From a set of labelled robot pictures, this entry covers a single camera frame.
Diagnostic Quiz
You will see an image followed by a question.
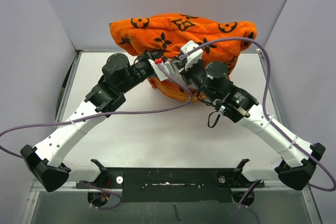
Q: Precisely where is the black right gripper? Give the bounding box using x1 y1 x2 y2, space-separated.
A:
176 58 217 103

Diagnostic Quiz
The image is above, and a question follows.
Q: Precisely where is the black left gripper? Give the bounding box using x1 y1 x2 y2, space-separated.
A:
118 48 165 93

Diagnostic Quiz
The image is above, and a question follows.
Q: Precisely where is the orange patterned plush pillowcase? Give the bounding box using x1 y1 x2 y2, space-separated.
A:
109 13 258 102

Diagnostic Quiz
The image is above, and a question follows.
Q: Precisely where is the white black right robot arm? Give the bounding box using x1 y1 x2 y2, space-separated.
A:
177 60 326 190

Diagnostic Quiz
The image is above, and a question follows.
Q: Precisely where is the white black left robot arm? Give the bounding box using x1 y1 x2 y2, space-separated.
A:
20 50 163 192

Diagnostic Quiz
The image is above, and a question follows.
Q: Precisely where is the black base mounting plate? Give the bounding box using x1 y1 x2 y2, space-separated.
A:
91 167 252 203

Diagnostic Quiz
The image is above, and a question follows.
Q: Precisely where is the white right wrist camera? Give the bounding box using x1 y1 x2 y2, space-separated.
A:
178 40 203 70

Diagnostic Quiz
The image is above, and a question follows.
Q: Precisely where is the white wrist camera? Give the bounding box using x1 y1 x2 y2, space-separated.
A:
178 40 203 70
149 58 175 81

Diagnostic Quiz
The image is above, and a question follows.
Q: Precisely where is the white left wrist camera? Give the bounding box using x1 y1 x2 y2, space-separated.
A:
149 58 175 81

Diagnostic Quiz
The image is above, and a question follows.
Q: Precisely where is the aluminium frame rail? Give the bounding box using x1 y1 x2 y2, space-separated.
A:
20 179 89 223

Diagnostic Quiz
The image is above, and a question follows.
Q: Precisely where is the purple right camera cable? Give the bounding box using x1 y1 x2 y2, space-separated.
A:
183 37 336 224

